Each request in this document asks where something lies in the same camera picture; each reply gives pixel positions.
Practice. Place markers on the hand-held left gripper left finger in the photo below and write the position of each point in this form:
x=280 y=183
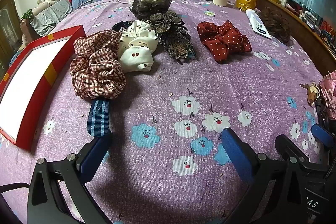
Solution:
x=94 y=154

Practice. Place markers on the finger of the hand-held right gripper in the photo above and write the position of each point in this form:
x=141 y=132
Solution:
x=291 y=146
x=323 y=134

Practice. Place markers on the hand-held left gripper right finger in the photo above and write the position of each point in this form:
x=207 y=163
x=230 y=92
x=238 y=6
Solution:
x=236 y=153

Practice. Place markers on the red plaid scrunchie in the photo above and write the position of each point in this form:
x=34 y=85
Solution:
x=97 y=66

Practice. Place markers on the red gift box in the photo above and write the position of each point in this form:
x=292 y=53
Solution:
x=31 y=82

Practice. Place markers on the white cherry print scrunchie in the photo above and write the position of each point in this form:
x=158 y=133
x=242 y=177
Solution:
x=137 y=48

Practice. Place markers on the red polka dot scrunchie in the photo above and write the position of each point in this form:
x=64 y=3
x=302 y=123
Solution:
x=223 y=39

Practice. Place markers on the brown hair bun piece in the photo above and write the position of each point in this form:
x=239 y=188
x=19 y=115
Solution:
x=151 y=2

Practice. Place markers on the bunch of keys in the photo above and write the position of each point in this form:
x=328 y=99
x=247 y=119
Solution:
x=311 y=91

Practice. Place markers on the purple floral tablecloth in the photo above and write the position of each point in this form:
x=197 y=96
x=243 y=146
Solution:
x=168 y=87

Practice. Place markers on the wooden sideboard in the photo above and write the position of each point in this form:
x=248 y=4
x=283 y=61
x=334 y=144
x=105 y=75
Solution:
x=309 y=39

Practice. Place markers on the brown curly hairpiece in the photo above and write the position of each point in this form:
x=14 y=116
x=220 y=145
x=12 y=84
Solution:
x=277 y=24

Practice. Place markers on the brown patterned hair claw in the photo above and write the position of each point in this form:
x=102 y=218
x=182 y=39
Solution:
x=178 y=44

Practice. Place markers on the white cream tube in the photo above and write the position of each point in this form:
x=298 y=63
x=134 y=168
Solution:
x=258 y=23

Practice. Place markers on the dark navy scrunchie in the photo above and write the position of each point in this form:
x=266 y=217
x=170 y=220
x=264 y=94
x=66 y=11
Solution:
x=121 y=25

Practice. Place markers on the brown armchair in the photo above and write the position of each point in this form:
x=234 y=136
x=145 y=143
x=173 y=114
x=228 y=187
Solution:
x=29 y=29

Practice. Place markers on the small green sticker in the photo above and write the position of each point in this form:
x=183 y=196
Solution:
x=209 y=13

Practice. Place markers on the grey padded jacket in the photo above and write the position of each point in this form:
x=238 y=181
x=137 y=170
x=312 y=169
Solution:
x=50 y=15

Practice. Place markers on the leopard flower hair clip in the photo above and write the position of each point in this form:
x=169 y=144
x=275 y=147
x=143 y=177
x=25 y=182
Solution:
x=164 y=20

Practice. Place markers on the green plant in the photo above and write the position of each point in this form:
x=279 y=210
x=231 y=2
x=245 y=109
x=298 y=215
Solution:
x=27 y=14

